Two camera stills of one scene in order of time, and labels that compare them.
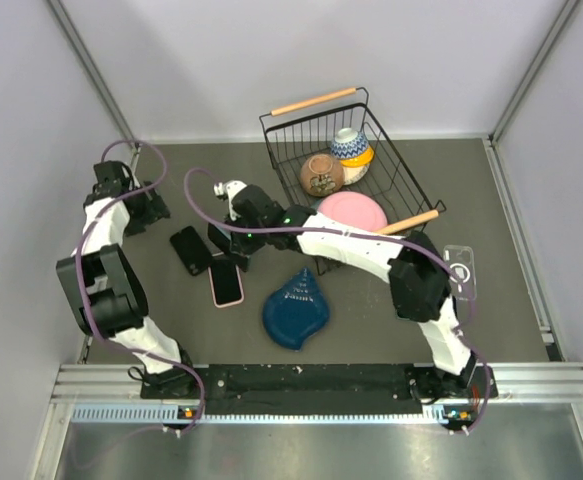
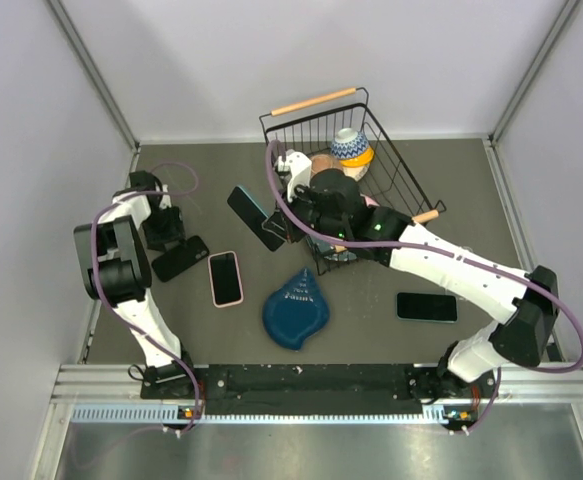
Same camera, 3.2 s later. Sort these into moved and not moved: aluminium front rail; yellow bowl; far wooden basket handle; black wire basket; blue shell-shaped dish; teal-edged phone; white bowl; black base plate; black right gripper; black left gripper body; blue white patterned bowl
Moved: black left gripper body; teal-edged phone; black right gripper
Not moved: blue white patterned bowl; far wooden basket handle; black wire basket; yellow bowl; aluminium front rail; black base plate; white bowl; blue shell-shaped dish
